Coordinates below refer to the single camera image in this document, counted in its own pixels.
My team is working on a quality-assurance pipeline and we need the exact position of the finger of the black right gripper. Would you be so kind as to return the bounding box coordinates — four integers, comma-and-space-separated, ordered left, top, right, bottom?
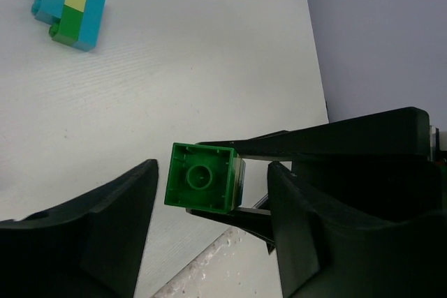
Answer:
186, 207, 275, 254
202, 107, 430, 157

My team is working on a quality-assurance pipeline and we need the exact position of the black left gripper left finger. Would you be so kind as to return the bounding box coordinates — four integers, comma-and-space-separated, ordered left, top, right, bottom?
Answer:
1, 159, 159, 297

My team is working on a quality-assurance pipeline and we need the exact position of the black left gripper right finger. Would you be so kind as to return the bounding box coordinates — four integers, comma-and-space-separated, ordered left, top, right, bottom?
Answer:
268, 162, 446, 297

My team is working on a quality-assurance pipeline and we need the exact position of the green yellow teal lego cluster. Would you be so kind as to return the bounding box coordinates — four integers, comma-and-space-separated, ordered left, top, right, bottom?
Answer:
164, 143, 245, 214

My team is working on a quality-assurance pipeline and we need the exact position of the teal green lego stack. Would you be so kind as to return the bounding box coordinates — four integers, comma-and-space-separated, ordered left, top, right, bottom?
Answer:
31, 0, 106, 52

